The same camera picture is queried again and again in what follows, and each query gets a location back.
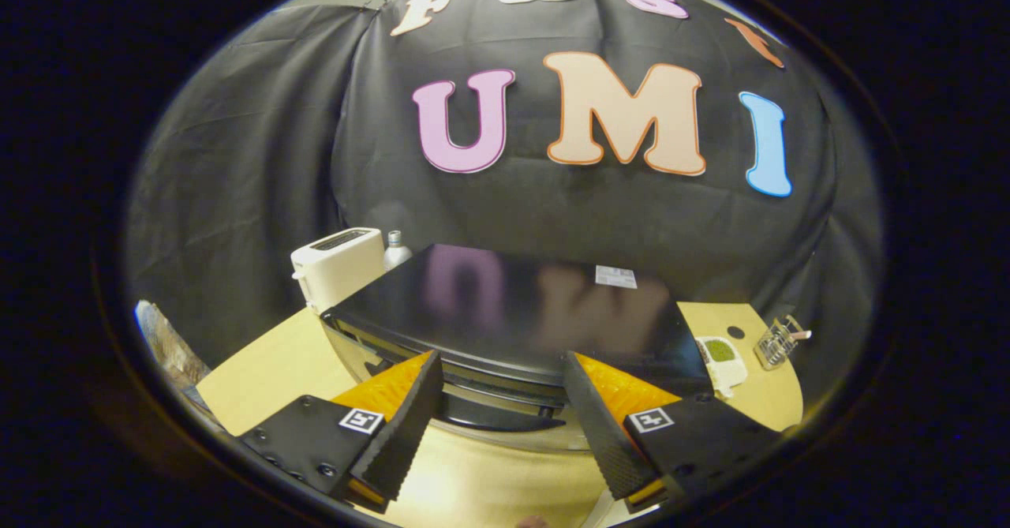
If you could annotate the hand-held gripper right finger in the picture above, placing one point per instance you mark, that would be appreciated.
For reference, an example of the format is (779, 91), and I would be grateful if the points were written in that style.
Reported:
(604, 433)

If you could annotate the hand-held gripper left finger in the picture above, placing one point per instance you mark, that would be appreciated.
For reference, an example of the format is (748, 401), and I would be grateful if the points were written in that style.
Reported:
(402, 425)

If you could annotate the black toaster oven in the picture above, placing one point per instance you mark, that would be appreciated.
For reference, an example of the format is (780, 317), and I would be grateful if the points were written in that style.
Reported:
(513, 299)

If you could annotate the white slot toaster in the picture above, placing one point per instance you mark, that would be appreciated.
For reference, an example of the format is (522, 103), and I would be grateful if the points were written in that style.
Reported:
(335, 271)

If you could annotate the white divided dish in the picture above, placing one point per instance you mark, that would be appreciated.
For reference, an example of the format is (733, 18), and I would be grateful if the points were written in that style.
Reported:
(730, 374)

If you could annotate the white bottle with silver cap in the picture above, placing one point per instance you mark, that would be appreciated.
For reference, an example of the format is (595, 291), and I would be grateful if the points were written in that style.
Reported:
(396, 253)

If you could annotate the black backdrop cloth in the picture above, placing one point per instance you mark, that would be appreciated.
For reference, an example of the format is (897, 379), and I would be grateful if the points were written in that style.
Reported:
(276, 157)

